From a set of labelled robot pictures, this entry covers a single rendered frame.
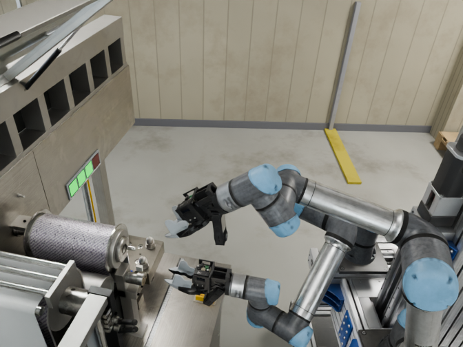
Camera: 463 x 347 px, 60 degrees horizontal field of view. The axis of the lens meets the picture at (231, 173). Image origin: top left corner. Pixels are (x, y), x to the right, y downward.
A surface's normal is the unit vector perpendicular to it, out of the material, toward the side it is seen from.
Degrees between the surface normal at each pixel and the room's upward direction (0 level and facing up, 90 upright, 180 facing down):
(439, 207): 90
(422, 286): 82
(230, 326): 0
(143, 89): 90
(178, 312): 0
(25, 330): 90
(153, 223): 0
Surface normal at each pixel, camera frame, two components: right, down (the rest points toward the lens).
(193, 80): 0.04, 0.59
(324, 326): 0.05, -0.80
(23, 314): -0.20, 0.57
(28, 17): 0.82, -0.35
